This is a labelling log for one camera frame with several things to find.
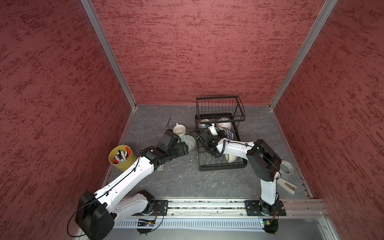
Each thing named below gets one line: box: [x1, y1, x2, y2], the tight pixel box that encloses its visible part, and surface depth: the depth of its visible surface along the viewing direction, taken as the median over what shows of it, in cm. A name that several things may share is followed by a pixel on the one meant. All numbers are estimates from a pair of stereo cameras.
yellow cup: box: [108, 144, 137, 172], surface depth 82 cm
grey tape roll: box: [280, 161, 293, 174], surface depth 90 cm
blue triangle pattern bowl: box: [215, 122, 232, 131], surface depth 103 cm
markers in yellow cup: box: [113, 147, 131, 164], surface depth 83 cm
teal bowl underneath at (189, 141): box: [177, 134, 196, 153], surface depth 96 cm
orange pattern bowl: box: [225, 129, 234, 140], surface depth 93 cm
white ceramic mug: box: [173, 123, 187, 137], surface depth 97 cm
